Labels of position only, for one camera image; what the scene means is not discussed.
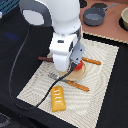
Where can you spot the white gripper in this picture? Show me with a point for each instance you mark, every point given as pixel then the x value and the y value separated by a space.
pixel 66 49

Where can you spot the red toy tomato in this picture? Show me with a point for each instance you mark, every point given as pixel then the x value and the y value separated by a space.
pixel 79 66

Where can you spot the brown sausage toy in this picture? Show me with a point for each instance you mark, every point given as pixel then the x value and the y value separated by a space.
pixel 45 59

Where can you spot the orange toy bread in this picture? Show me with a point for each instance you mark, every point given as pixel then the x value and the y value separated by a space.
pixel 57 98

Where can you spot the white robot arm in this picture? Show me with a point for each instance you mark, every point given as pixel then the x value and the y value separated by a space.
pixel 63 16

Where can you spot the round wooden plate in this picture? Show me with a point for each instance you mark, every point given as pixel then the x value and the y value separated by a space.
pixel 76 75

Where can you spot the woven beige placemat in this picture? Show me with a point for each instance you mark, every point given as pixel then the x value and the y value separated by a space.
pixel 82 108

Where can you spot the grey toy saucepan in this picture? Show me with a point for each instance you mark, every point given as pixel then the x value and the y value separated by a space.
pixel 95 16

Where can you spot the pink stove board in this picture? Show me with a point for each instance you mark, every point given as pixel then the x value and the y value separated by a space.
pixel 110 28

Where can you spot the beige toy bowl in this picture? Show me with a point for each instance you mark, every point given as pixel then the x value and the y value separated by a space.
pixel 124 18

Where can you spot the fork with wooden handle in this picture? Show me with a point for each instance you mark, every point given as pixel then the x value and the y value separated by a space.
pixel 74 84

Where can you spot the knife with wooden handle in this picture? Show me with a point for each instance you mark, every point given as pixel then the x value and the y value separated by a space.
pixel 91 61

